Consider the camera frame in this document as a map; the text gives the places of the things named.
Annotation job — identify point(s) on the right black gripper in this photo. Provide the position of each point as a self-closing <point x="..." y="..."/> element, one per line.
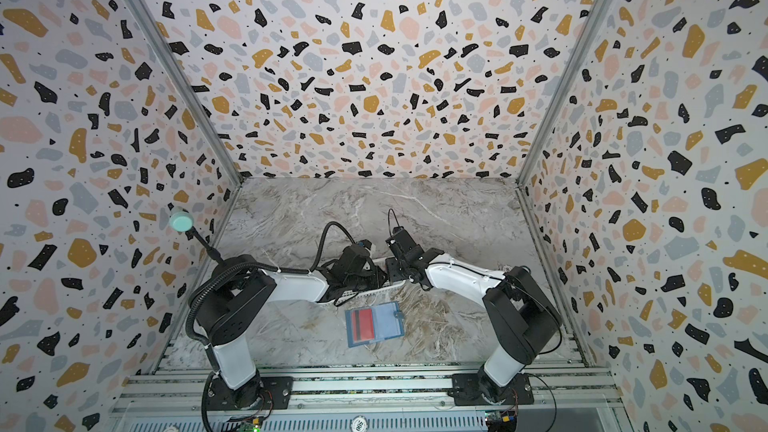
<point x="395" y="268"/>

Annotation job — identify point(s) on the aluminium rail base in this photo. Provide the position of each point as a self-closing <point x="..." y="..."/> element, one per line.
<point x="555" y="397"/>

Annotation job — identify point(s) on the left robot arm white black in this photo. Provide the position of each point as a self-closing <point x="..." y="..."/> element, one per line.
<point x="223" y="307"/>

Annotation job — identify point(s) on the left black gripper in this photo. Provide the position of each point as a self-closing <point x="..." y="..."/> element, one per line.
<point x="380" y="277"/>

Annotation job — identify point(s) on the black stand with green ball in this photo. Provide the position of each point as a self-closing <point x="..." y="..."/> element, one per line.
<point x="183" y="222"/>

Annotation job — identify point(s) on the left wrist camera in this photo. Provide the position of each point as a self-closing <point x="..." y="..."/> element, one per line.
<point x="367" y="244"/>

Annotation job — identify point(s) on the white plastic basket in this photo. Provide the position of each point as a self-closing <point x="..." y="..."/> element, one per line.
<point x="366" y="293"/>

